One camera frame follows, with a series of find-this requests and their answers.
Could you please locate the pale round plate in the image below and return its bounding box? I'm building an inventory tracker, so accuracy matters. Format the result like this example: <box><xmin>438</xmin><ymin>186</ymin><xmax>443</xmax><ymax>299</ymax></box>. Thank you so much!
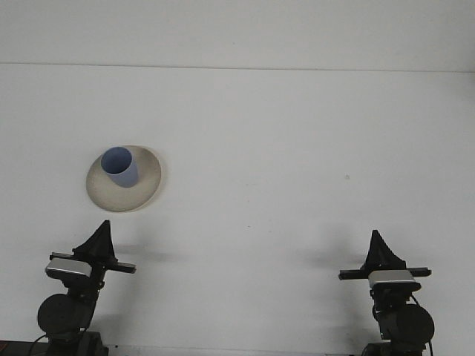
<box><xmin>85</xmin><ymin>144</ymin><xmax>168</xmax><ymax>214</ymax></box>

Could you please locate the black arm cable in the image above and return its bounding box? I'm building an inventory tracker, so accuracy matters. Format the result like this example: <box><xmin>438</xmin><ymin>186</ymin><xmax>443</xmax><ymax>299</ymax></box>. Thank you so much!
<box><xmin>29</xmin><ymin>333</ymin><xmax>50</xmax><ymax>356</ymax></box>
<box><xmin>410</xmin><ymin>294</ymin><xmax>435</xmax><ymax>356</ymax></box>

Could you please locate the pale blue cup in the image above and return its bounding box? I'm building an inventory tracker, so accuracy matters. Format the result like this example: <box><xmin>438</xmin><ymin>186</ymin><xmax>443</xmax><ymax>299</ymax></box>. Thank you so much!
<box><xmin>100</xmin><ymin>147</ymin><xmax>140</xmax><ymax>189</ymax></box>

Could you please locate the dark platform edge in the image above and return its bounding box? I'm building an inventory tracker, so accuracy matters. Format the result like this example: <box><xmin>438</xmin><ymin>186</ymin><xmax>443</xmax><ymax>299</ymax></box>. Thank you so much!
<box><xmin>0</xmin><ymin>339</ymin><xmax>51</xmax><ymax>356</ymax></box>

